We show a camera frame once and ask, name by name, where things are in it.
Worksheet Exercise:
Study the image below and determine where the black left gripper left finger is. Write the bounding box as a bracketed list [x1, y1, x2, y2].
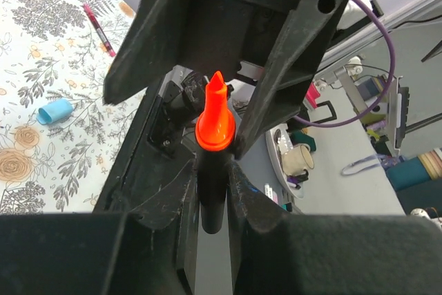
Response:
[1, 162, 198, 294]

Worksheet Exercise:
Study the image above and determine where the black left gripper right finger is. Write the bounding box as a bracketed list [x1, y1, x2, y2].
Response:
[227, 163, 441, 294]

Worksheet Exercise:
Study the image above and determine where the floral tablecloth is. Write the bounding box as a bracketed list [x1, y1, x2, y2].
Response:
[1, 0, 142, 214]

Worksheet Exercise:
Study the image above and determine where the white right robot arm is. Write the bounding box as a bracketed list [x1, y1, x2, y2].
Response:
[103, 0, 378, 158]

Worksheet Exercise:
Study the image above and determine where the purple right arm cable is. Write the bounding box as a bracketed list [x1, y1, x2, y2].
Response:
[293, 0, 397, 127]

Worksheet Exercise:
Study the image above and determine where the light blue pen cap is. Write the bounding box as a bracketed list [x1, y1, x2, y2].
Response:
[36, 98, 73, 125]

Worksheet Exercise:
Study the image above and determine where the black orange marker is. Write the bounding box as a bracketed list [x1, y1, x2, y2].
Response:
[195, 71, 236, 234]

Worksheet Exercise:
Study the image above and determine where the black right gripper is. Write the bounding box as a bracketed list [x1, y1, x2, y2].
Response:
[103, 0, 349, 160]

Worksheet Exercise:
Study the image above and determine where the pink pen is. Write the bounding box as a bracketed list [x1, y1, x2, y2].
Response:
[83, 3, 116, 57]

